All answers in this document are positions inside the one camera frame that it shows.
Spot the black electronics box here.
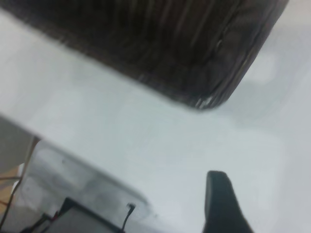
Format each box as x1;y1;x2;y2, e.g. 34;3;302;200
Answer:
47;197;122;233

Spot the white metal base plate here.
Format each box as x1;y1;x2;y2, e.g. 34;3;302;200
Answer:
15;140;149;233

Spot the thin black cable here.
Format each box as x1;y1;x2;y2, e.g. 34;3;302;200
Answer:
121;203;136;230

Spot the black woven wicker basket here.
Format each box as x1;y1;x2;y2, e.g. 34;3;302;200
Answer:
0;0;290;111

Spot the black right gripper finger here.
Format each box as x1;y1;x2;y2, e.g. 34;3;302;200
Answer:
203;170;254;233

